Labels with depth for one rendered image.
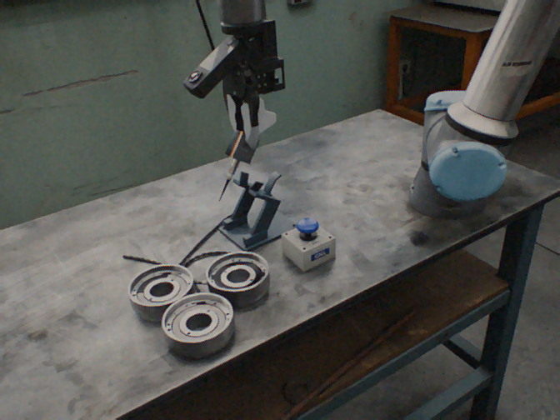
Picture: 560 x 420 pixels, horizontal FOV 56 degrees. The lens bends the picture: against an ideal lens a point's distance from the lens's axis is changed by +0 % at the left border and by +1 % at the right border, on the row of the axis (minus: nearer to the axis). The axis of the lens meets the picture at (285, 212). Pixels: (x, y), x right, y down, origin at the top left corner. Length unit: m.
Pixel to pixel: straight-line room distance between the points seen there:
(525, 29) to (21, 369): 0.87
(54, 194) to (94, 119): 0.37
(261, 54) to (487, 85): 0.36
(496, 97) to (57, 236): 0.86
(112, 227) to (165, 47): 1.43
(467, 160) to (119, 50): 1.78
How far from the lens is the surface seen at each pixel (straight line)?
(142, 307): 0.86
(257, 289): 0.85
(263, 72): 0.89
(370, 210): 1.10
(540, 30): 0.85
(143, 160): 2.55
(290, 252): 0.94
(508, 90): 0.87
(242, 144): 0.93
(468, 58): 2.70
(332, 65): 2.95
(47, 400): 0.83
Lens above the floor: 1.38
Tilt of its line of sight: 32 degrees down
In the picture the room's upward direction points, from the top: 4 degrees counter-clockwise
